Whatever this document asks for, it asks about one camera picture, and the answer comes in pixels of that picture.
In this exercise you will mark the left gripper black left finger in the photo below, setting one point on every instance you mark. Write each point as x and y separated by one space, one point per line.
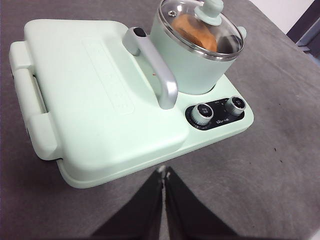
140 215

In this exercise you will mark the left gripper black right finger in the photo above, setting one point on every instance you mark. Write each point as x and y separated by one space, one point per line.
190 215

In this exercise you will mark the glass lid with green knob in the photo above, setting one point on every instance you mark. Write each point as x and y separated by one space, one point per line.
210 12

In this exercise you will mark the mint green breakfast machine base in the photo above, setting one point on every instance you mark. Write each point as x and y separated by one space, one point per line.
225 135

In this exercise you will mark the silver control knob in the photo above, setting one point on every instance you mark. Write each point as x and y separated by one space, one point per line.
236 105
202 113

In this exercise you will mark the dark metal frame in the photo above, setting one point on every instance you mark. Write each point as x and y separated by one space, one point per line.
307 27

